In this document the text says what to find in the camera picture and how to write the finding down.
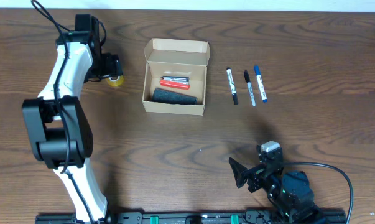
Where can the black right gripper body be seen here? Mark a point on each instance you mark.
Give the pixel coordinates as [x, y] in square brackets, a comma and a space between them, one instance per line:
[255, 173]

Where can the blue-capped white marker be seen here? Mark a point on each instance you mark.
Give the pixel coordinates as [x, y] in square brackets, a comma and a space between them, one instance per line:
[260, 83]

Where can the black mounting rail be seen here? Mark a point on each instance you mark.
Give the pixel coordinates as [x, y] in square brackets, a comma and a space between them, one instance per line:
[249, 216]

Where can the yellow tape roll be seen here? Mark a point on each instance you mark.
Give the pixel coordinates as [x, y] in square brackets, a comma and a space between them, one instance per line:
[115, 81]

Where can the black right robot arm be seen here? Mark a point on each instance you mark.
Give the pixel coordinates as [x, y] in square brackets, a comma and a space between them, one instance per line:
[290, 192]

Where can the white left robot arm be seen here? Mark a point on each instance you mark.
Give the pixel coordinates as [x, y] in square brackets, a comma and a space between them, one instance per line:
[58, 130]

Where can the open cardboard box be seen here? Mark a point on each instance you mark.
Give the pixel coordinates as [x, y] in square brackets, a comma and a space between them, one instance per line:
[176, 58]

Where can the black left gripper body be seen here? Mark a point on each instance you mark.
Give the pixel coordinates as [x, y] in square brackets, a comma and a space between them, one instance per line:
[113, 66]

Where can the thin black-capped marker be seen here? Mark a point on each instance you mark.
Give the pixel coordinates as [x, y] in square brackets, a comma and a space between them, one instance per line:
[250, 89]

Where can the blue whiteboard eraser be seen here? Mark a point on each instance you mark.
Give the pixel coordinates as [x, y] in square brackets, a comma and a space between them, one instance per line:
[169, 97]

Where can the black-capped white marker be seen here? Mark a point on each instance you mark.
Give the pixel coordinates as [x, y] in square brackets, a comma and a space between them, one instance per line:
[232, 85]

